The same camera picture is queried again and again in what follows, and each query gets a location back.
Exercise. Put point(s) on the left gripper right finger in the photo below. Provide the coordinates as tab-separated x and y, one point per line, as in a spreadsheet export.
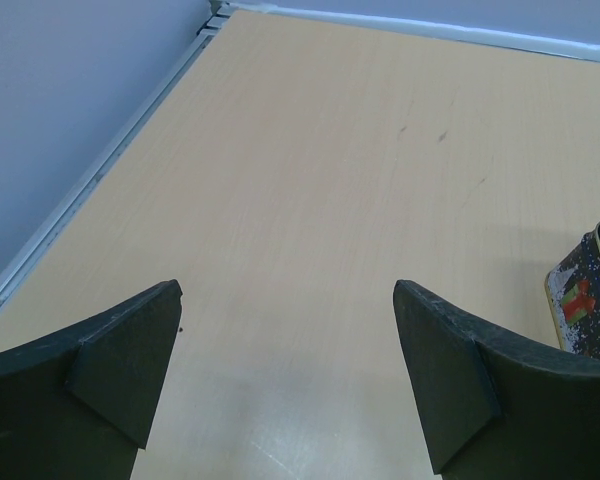
494	404

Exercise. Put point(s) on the square cookie tin box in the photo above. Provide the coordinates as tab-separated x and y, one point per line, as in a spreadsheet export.
573	291

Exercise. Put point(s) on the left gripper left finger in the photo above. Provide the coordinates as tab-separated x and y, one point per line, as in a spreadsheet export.
79	403

